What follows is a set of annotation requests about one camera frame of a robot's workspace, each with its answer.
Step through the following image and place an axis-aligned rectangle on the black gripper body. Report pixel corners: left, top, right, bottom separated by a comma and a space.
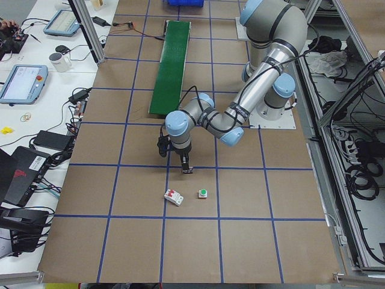
157, 135, 192, 157

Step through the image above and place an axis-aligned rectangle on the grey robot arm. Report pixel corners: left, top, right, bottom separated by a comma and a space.
157, 1, 308, 173

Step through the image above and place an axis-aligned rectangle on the green push button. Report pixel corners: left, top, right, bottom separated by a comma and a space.
198, 188, 208, 199

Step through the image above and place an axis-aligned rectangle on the white red circuit breaker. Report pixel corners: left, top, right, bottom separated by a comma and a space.
164, 189, 183, 207

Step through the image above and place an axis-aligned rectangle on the green conveyor belt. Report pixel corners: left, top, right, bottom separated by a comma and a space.
149, 20, 191, 116

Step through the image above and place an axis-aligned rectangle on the black adapter brick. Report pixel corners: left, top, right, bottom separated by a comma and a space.
33, 130, 74, 151

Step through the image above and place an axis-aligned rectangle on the white mug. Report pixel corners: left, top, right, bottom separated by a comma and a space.
49, 52, 72, 72

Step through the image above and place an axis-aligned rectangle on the black power adapter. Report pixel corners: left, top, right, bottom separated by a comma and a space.
91, 16, 110, 27

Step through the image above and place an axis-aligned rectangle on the blue plastic bin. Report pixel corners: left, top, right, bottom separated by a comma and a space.
167, 0, 204, 7

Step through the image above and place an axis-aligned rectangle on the black laptop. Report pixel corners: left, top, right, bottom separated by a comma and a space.
1, 146, 51, 207

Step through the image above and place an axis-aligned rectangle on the blue teach pendant near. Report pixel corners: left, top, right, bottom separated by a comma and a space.
1, 64, 48, 105

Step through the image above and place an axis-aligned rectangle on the blue teach pendant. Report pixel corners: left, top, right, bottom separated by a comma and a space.
43, 9, 80, 37
1, 64, 48, 105

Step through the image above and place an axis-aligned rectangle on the blue teach pendant far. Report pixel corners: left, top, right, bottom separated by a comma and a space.
43, 9, 80, 37

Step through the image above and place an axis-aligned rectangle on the black braided cable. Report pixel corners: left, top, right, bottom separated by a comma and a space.
177, 85, 201, 111

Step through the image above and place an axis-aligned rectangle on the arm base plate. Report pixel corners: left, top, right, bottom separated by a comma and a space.
248, 102, 297, 129
235, 17, 248, 41

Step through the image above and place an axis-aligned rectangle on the red black wire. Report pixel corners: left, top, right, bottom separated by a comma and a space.
112, 21, 165, 41

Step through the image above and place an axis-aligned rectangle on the aluminium frame post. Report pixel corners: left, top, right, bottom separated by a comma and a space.
69, 0, 105, 65

